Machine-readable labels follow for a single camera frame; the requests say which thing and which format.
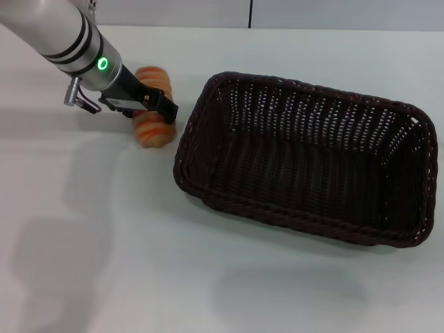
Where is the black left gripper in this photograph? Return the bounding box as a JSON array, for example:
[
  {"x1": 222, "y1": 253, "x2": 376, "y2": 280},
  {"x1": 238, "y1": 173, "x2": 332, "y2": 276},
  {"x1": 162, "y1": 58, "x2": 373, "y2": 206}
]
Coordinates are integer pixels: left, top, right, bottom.
[{"x1": 99, "y1": 65, "x2": 180, "y2": 126}]

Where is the orange striped bread roll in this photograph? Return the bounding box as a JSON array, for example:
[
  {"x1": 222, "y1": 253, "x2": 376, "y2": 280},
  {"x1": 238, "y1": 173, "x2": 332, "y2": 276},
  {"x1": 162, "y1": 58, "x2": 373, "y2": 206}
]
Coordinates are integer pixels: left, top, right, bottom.
[{"x1": 133, "y1": 65, "x2": 177, "y2": 149}]

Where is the dark brown woven basket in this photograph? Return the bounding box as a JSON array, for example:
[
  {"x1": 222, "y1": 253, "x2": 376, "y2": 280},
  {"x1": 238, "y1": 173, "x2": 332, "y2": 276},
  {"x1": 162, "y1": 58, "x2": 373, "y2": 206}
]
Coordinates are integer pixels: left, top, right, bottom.
[{"x1": 172, "y1": 71, "x2": 438, "y2": 250}]

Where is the flat left wrist camera box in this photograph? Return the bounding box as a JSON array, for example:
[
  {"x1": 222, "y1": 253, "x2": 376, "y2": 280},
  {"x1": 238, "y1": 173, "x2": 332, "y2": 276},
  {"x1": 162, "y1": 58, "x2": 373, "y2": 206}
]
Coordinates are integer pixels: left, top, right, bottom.
[{"x1": 99, "y1": 96, "x2": 144, "y2": 113}]

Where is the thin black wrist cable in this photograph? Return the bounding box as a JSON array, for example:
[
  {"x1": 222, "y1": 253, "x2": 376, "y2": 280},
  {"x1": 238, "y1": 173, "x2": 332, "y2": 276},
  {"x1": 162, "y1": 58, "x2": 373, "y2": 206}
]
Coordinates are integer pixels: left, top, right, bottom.
[{"x1": 74, "y1": 87, "x2": 103, "y2": 114}]

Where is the silver cable connector plug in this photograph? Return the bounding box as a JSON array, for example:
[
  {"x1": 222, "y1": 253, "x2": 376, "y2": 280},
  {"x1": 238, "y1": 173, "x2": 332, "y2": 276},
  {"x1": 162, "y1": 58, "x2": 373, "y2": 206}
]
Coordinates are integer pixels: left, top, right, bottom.
[{"x1": 62, "y1": 76, "x2": 83, "y2": 107}]

